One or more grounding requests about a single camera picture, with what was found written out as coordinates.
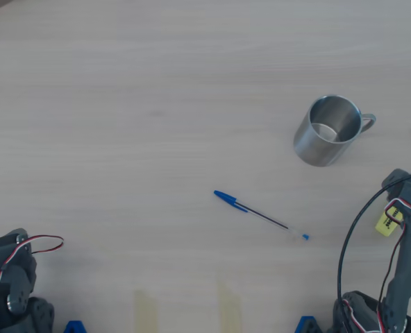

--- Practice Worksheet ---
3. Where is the grey gripper with camera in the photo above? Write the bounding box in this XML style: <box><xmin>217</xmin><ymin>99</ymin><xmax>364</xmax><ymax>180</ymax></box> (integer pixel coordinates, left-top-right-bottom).
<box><xmin>381</xmin><ymin>169</ymin><xmax>411</xmax><ymax>209</ymax></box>

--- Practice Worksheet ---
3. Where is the yellow highlighter pen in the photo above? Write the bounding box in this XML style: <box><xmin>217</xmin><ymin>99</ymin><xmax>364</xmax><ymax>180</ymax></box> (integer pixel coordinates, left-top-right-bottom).
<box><xmin>375</xmin><ymin>204</ymin><xmax>405</xmax><ymax>239</ymax></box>

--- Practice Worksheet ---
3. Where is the silver metal cup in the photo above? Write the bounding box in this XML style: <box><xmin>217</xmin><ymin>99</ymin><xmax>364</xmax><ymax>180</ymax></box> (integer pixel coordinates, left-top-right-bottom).
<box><xmin>293</xmin><ymin>94</ymin><xmax>377</xmax><ymax>168</ymax></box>

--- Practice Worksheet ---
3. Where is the blue ballpoint pen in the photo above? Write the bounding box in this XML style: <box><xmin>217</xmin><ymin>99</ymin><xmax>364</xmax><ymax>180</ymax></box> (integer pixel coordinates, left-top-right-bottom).
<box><xmin>213</xmin><ymin>189</ymin><xmax>310</xmax><ymax>242</ymax></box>

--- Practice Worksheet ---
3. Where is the yellowish masking tape strip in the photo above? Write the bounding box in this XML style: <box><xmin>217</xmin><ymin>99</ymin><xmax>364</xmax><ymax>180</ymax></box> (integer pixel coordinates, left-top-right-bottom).
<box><xmin>216</xmin><ymin>282</ymin><xmax>243</xmax><ymax>333</ymax></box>
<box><xmin>134</xmin><ymin>289</ymin><xmax>160</xmax><ymax>333</ymax></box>

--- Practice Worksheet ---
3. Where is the black camera cable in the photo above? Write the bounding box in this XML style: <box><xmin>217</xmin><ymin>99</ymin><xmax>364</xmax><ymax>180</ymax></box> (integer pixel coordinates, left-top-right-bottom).
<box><xmin>337</xmin><ymin>171</ymin><xmax>411</xmax><ymax>313</ymax></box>

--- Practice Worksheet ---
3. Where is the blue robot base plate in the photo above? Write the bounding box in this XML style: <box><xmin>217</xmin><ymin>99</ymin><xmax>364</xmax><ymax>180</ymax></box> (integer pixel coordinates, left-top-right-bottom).
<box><xmin>63</xmin><ymin>321</ymin><xmax>88</xmax><ymax>333</ymax></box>
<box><xmin>294</xmin><ymin>315</ymin><xmax>324</xmax><ymax>333</ymax></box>

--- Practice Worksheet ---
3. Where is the red white black servo wire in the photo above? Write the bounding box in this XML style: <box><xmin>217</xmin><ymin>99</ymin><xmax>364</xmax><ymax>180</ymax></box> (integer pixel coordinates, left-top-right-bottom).
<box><xmin>0</xmin><ymin>234</ymin><xmax>65</xmax><ymax>296</ymax></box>

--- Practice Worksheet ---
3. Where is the grey robot arm without camera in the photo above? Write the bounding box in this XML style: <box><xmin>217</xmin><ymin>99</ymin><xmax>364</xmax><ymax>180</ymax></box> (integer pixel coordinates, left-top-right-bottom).
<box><xmin>0</xmin><ymin>228</ymin><xmax>56</xmax><ymax>333</ymax></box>

